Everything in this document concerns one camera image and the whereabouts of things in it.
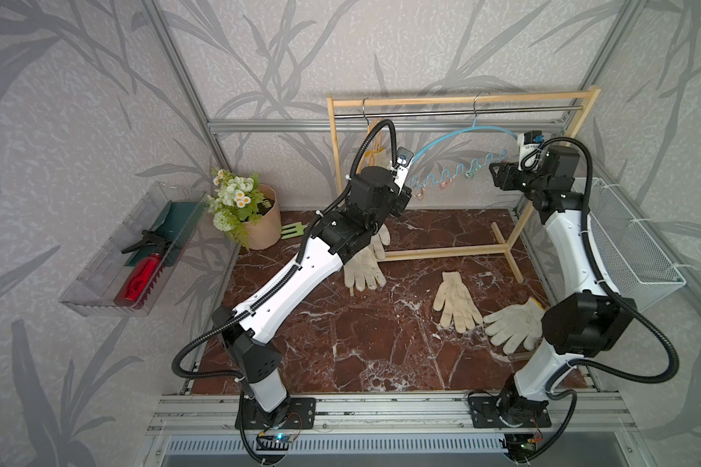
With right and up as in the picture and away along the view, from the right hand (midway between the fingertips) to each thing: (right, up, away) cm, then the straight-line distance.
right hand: (500, 162), depth 80 cm
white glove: (-38, -30, +1) cm, 49 cm away
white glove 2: (-33, -22, +7) cm, 40 cm away
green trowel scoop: (-85, -18, -9) cm, 88 cm away
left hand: (-30, -6, -13) cm, 33 cm away
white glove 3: (-8, -43, +14) cm, 45 cm away
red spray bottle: (-84, -28, -19) cm, 90 cm away
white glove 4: (+9, -48, +9) cm, 49 cm away
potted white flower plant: (-72, -12, 0) cm, 73 cm away
